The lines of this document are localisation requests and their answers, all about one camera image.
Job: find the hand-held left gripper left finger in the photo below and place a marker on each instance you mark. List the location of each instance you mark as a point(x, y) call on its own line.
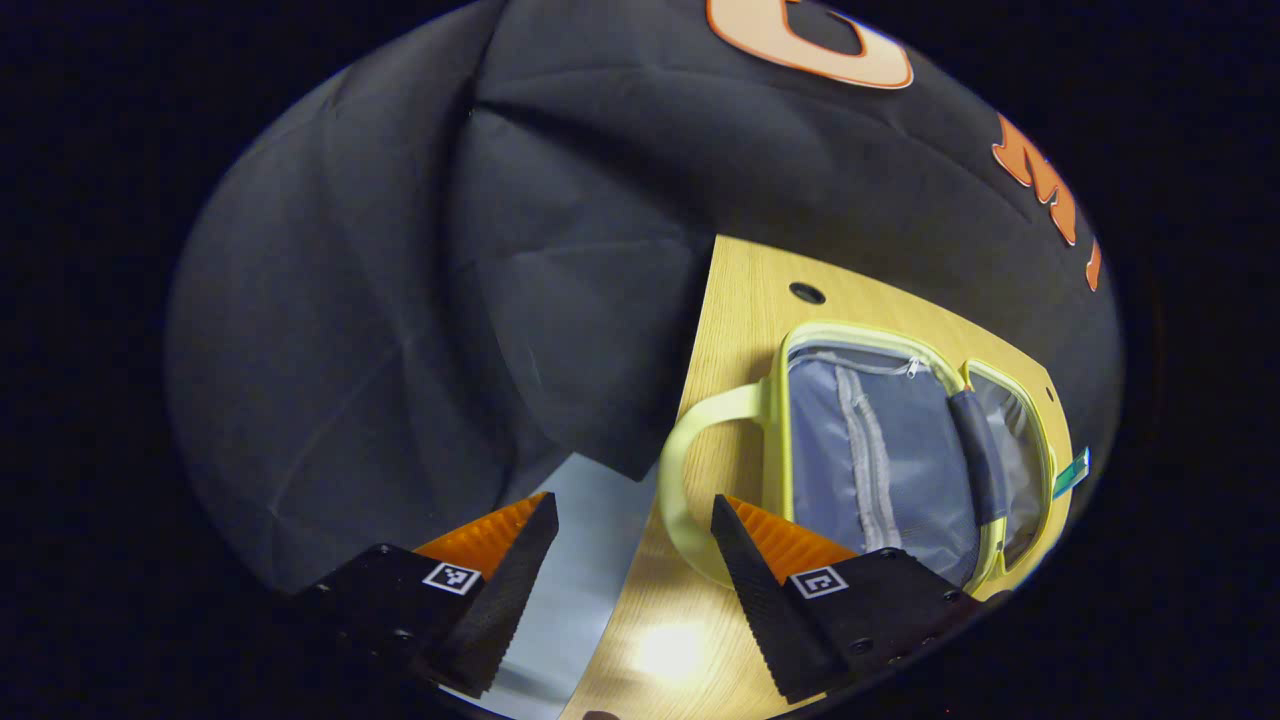
point(505, 595)

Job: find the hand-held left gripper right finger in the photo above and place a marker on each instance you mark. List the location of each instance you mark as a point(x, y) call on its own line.
point(760, 600)

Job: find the small blue bottle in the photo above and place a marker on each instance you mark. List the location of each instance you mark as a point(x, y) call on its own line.
point(1070, 475)

